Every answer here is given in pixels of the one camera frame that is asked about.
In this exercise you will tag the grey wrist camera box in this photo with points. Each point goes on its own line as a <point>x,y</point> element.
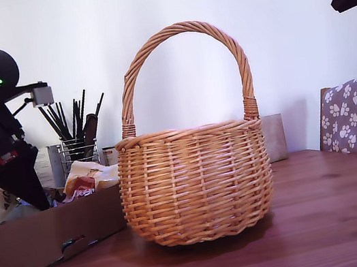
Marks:
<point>42,96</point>

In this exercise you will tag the small jar with red label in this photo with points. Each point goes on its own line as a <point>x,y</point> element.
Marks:
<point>110,156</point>

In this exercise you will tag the white printed carton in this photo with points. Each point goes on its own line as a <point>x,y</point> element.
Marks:
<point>43,164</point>

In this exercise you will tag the grey metal container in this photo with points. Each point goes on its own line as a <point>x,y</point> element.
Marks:
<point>56,162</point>

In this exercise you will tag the orange red white snack bag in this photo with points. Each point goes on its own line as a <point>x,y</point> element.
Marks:
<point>84,186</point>

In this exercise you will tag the brown cardboard box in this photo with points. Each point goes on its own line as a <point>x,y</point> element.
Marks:
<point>28,243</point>

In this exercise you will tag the black stick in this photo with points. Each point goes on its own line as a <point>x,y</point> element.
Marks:
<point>53,124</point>
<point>99,104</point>
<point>66,120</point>
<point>74,119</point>
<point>59,121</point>
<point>83,109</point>

